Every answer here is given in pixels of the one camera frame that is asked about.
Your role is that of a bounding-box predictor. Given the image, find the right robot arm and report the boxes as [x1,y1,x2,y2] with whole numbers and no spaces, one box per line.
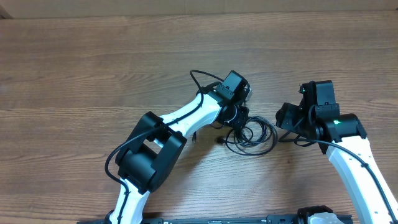
[275,80,397,223]

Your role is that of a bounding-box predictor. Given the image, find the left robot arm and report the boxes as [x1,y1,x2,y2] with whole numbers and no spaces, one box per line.
[104,70,251,223]

